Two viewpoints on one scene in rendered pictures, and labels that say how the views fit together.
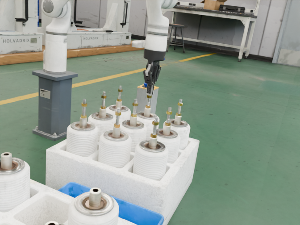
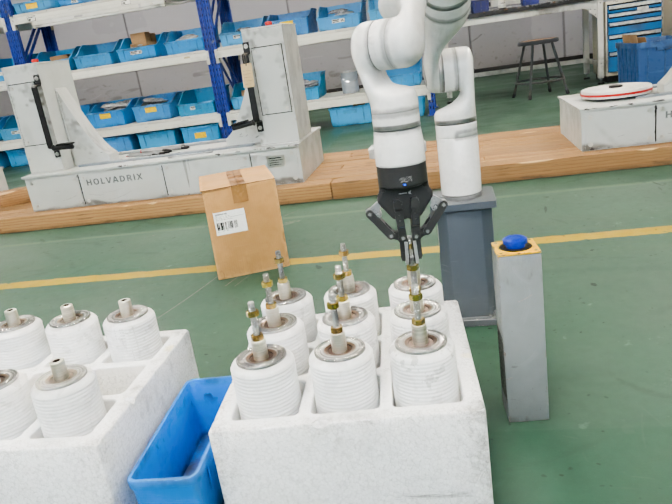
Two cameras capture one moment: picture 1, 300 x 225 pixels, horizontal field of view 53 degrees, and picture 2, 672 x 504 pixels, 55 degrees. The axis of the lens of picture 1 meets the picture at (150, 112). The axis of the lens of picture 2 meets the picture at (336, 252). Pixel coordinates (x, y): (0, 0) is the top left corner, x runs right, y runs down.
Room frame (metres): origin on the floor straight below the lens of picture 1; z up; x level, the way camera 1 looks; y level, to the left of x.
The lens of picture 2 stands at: (0.72, -0.90, 0.67)
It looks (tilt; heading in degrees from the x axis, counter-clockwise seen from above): 18 degrees down; 77
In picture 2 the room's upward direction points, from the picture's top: 9 degrees counter-clockwise
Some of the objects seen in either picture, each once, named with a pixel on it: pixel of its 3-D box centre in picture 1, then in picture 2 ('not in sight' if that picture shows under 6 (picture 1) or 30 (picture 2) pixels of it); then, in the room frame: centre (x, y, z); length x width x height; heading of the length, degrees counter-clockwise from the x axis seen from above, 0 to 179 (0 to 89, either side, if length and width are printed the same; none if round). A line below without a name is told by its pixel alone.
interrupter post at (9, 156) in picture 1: (6, 160); (126, 308); (0.59, 0.30, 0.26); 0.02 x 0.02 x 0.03
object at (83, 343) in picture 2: not in sight; (82, 362); (0.48, 0.35, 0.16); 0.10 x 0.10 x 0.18
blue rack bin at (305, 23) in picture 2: not in sight; (292, 23); (2.01, 4.93, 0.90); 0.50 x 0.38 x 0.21; 66
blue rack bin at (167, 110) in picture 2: not in sight; (161, 106); (0.78, 5.51, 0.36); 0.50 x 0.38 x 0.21; 66
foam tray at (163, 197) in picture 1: (128, 167); (358, 403); (0.95, 0.05, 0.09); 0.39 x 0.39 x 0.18; 70
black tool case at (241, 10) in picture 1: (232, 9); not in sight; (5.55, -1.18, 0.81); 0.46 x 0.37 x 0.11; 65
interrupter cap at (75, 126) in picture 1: (83, 126); (285, 296); (0.88, 0.20, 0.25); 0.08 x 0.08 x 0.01
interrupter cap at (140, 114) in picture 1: (147, 115); (417, 309); (1.06, 0.01, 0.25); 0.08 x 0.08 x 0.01
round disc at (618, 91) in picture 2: not in sight; (615, 91); (2.74, 1.69, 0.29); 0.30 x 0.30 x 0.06
